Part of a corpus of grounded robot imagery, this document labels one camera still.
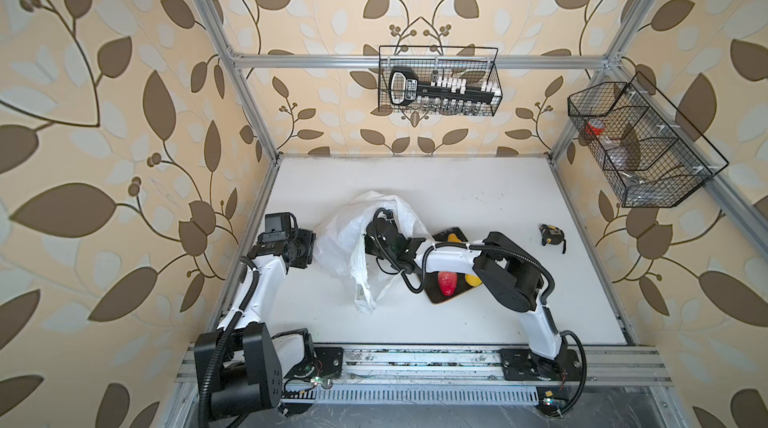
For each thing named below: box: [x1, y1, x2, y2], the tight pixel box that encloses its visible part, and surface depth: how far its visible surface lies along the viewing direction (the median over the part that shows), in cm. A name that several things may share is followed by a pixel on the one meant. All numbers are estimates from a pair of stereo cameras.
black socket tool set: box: [389, 67, 502, 114], surface depth 86 cm
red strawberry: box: [438, 271, 458, 296], surface depth 86 cm
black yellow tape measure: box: [539, 224, 566, 254], surface depth 98 cm
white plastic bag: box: [313, 191, 433, 314], surface depth 81 cm
